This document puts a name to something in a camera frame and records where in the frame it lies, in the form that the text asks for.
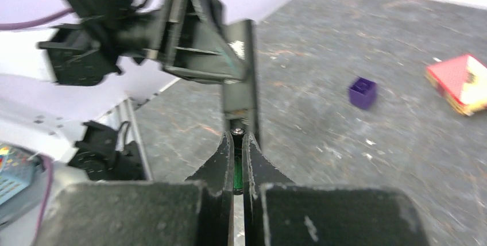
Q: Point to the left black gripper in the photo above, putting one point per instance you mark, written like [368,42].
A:
[189,45]

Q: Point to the red white small box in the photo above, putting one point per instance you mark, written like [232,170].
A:
[461,81]

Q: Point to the black remote control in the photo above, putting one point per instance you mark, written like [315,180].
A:
[240,92]

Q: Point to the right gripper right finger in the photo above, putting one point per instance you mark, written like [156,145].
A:
[280,212]

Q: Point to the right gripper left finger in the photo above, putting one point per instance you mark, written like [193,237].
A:
[198,211]

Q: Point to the purple toy block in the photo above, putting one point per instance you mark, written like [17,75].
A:
[362,93]

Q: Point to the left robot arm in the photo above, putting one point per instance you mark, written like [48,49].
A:
[83,54]

